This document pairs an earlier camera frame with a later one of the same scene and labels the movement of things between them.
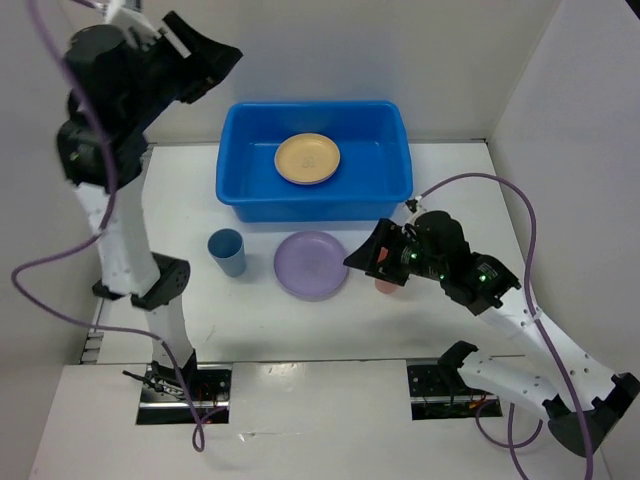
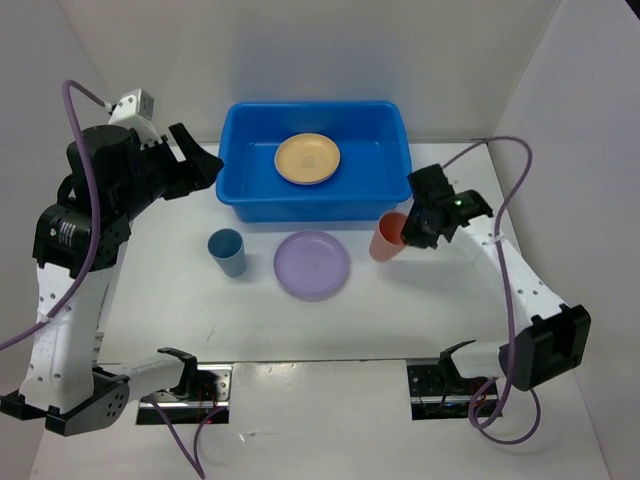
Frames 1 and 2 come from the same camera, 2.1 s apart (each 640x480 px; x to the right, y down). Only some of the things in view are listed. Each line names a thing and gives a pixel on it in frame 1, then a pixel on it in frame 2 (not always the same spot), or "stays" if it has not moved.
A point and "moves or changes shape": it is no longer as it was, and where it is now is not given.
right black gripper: x=387 y=234 -> x=413 y=237
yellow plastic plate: x=307 y=157 stays
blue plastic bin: x=373 y=176 stays
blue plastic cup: x=227 y=248 stays
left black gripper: x=216 y=58 -> x=200 y=169
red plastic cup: x=385 y=286 moves or changes shape
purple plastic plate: x=309 y=265 stays
